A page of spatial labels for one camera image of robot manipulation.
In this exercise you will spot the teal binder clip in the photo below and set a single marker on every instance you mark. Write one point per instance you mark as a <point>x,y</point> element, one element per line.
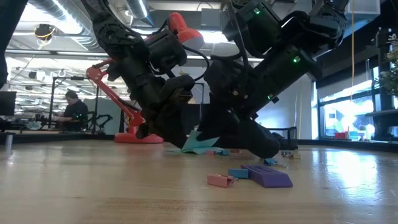
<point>222,152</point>

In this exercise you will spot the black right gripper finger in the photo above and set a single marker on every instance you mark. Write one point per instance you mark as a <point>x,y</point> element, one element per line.
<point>213,130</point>
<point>255,140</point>

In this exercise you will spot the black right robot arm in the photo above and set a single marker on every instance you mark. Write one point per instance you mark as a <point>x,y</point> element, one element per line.
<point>289,65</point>

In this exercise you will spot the large pink binder clip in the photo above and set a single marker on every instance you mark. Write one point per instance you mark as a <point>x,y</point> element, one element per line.
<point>235,151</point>

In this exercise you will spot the red desk lamp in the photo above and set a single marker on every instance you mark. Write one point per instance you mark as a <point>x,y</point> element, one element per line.
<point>186,34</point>

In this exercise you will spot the small pink binder clip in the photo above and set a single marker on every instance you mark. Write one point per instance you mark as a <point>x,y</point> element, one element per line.
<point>210,152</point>

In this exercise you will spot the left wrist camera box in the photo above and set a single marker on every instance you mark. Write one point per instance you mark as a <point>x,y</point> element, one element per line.
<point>164,49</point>

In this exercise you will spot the blue binder clip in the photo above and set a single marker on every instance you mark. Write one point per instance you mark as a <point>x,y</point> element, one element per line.
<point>237,173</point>
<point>270,161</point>

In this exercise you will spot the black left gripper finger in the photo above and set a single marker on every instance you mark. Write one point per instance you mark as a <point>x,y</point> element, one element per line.
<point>171,127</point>
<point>141,132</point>

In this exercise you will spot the person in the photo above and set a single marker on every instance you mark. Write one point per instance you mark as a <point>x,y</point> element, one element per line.
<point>76,113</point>

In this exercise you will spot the green potted plant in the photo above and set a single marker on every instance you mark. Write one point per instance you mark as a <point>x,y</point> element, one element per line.
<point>391,77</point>

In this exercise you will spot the black ceiling fixture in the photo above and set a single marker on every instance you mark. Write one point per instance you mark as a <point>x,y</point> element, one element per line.
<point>44,31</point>

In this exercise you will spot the teal sticky note pad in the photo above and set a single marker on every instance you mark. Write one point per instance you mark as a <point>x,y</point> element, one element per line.
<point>194,144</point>

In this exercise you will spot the silver ventilation duct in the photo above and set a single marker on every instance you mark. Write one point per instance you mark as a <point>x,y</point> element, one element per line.
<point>140,9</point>

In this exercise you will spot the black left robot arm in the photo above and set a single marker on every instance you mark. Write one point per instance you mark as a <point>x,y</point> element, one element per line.
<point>109,34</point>

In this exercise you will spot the black shelf unit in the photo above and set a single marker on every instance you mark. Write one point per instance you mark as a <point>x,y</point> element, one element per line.
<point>385,124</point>

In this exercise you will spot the black background monitor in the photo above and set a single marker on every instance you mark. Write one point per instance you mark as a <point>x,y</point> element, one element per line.
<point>7,103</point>

